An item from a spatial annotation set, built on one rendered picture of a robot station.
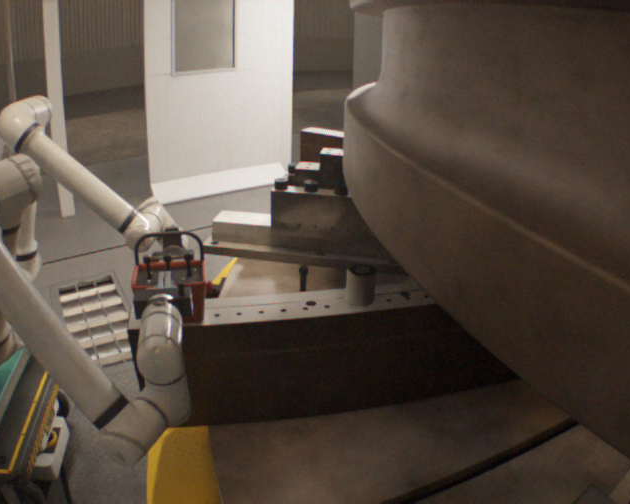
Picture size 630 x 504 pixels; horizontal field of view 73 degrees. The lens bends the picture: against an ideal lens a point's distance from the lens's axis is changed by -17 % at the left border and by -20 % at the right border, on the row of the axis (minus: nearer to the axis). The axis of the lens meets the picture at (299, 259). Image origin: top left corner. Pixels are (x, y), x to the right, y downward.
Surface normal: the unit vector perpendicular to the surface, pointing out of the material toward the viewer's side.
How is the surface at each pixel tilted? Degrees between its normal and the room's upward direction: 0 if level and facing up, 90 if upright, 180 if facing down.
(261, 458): 0
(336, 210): 90
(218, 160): 90
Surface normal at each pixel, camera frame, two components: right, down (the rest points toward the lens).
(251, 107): 0.51, 0.39
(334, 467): 0.01, -0.90
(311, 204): -0.21, 0.43
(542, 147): -0.91, -0.06
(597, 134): -0.92, 0.17
